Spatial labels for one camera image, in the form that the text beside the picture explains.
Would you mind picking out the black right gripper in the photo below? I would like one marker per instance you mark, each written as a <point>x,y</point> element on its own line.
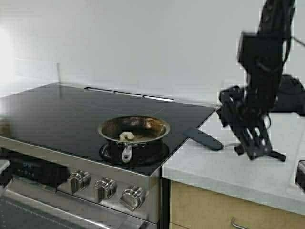
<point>248,127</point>

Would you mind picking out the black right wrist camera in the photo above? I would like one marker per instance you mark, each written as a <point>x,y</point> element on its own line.
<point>290,97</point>

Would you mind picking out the steel drawer handle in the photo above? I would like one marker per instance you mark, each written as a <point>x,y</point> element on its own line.
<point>237,226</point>

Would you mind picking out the right steel stove knob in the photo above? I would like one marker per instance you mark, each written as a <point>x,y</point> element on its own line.
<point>133,197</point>

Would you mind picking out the middle steel stove knob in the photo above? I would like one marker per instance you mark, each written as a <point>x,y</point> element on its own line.
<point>104,188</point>

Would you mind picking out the black device at right edge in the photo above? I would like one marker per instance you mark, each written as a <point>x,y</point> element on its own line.
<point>300,175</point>

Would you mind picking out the black glass stove cooktop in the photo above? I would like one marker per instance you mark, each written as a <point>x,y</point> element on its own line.
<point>67,118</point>

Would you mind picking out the wooden cabinet drawer front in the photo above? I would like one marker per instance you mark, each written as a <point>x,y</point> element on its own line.
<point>196,208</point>

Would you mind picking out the raw shrimp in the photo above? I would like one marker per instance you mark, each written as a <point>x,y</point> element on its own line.
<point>126,136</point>

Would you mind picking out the left steel stove knob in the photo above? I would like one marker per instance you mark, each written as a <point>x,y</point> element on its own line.
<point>78,180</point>

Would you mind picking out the black spatula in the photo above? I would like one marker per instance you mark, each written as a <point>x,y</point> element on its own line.
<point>215,145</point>

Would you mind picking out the dark steel frying pan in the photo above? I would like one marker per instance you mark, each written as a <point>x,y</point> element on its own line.
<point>134,139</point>

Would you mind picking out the steel stove knob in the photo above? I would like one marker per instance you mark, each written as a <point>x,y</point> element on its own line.
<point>133,197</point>
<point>104,188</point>
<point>78,180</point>

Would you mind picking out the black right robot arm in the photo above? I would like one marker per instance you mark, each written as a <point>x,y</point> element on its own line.
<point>263,55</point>

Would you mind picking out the stainless steel oven range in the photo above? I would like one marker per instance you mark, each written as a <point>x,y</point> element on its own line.
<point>39,179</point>

